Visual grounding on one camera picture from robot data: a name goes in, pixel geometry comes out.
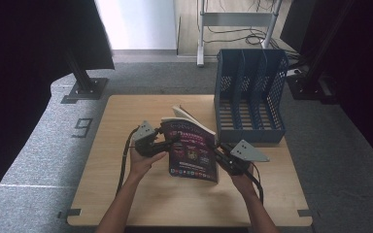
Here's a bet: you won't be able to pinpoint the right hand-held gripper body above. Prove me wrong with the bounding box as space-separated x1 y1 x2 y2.
214 139 270 177

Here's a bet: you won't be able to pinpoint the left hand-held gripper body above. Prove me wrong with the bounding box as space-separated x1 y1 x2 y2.
131 119 169 158

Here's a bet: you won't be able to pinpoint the purple paperback book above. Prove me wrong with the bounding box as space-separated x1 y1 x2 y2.
159 104 220 184

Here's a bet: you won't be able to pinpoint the blue plastic file rack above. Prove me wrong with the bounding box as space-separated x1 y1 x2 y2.
213 48 289 145

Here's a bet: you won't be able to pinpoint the person's left hand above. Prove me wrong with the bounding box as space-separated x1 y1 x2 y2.
128 147 169 180

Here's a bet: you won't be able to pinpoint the person's right hand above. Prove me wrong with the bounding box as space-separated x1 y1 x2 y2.
229 163 260 196

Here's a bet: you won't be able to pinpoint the black metal stand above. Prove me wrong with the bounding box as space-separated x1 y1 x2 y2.
286 0 357 102
60 48 110 105

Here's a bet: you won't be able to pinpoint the dark tape strip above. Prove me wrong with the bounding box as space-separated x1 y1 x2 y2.
296 209 322 218
57 208 83 219

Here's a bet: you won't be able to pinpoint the white power strip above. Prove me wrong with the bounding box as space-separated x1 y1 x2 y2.
286 67 303 78

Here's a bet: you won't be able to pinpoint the white metal stand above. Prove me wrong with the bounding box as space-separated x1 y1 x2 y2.
196 0 285 68

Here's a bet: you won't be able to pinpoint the black curtain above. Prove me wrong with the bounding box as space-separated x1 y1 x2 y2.
0 0 116 215
280 0 373 173

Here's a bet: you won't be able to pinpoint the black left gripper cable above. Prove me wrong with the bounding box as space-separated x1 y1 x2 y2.
116 126 139 196

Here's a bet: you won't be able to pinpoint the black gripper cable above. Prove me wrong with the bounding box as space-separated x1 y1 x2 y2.
116 126 139 196
246 161 265 206

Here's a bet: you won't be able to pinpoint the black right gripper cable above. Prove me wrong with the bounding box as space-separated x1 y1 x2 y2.
246 161 265 206

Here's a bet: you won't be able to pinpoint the black floor cables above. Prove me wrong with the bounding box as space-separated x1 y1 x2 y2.
203 0 302 61

